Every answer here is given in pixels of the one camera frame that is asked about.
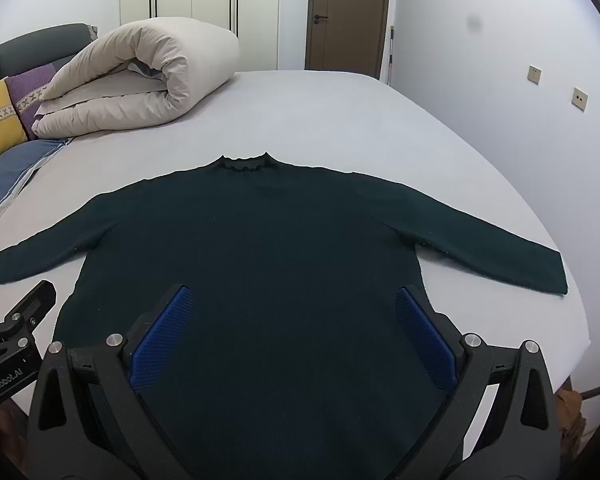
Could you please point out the brown wooden door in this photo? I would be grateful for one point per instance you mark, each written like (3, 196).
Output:
(350, 10)

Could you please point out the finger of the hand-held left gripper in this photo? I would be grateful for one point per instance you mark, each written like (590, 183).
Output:
(32, 305)

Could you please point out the striped thin pole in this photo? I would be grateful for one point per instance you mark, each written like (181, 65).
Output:
(391, 55)

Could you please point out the dark green sweater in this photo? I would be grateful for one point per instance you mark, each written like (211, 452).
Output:
(280, 260)

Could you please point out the brown bag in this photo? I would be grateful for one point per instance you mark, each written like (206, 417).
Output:
(570, 415)

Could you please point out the bed with white sheet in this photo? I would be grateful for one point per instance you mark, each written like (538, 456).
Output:
(330, 120)

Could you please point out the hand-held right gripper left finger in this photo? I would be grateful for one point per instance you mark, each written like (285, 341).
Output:
(162, 342)

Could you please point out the grey padded headboard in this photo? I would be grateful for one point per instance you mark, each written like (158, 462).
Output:
(30, 42)

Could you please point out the rolled beige duvet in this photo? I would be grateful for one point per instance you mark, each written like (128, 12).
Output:
(155, 60)

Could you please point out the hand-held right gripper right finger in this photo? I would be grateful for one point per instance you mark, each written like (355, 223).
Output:
(427, 342)

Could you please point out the beige wall socket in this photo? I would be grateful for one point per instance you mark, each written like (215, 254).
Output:
(534, 74)
(579, 98)

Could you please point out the purple patterned pillow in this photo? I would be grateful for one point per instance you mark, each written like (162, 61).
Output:
(30, 85)

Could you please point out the blue pillow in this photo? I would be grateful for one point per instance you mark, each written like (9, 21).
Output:
(10, 170)

